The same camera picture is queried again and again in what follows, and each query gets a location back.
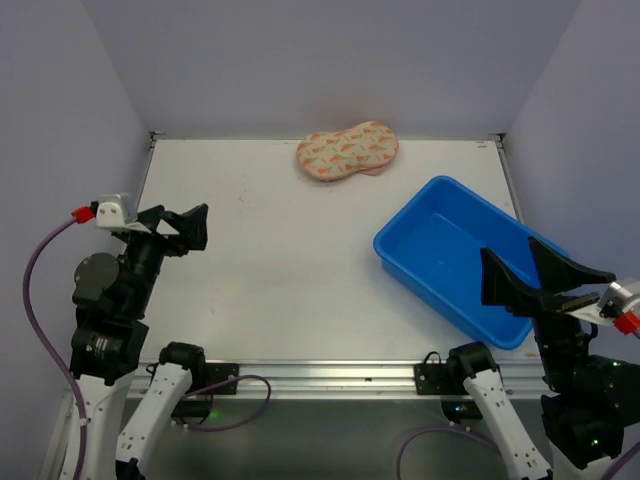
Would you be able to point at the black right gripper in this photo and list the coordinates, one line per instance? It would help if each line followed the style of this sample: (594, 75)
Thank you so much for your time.
(550, 301)

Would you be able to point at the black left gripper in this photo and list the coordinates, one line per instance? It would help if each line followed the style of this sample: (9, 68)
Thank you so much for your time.
(151, 228)

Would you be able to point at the floral mesh laundry bag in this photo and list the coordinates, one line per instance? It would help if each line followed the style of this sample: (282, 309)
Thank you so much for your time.
(367, 148)

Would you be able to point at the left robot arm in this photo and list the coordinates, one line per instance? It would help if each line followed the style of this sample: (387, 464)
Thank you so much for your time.
(111, 296)

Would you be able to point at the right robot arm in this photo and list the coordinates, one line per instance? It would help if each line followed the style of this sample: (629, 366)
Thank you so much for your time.
(592, 398)

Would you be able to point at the blue plastic bin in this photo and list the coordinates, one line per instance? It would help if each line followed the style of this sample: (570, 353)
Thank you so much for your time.
(432, 247)

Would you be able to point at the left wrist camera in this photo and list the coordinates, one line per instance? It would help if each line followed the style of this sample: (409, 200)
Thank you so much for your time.
(113, 212)

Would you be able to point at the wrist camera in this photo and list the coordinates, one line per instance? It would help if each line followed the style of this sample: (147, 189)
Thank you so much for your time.
(618, 307)
(113, 212)

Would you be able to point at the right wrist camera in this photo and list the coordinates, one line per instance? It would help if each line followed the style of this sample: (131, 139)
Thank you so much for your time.
(618, 307)

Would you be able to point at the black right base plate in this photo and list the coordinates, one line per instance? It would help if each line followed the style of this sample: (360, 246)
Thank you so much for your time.
(431, 376)

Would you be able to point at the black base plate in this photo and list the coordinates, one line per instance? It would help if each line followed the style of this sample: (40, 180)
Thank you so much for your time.
(431, 376)
(220, 375)

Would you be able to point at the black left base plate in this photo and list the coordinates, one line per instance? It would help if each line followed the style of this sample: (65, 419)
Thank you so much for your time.
(220, 375)

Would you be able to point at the aluminium front rail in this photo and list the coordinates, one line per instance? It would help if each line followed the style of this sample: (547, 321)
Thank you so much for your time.
(352, 380)

